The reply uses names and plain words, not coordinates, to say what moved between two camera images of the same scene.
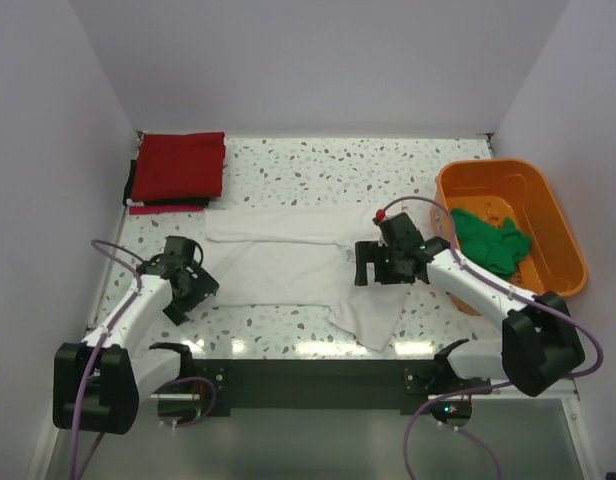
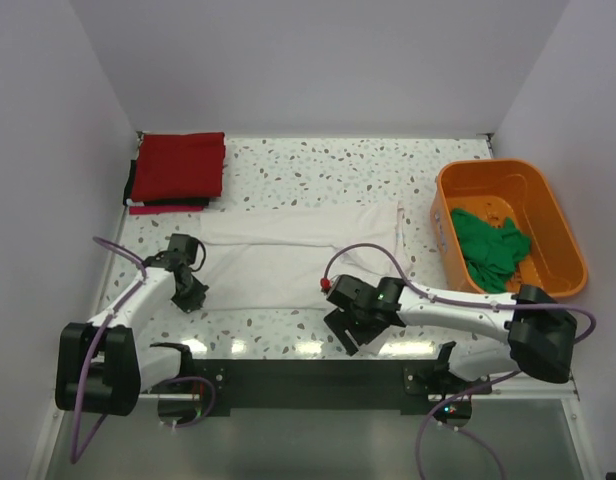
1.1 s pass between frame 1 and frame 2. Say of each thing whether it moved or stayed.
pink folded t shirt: stayed
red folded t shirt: stayed
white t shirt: stayed
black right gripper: moved
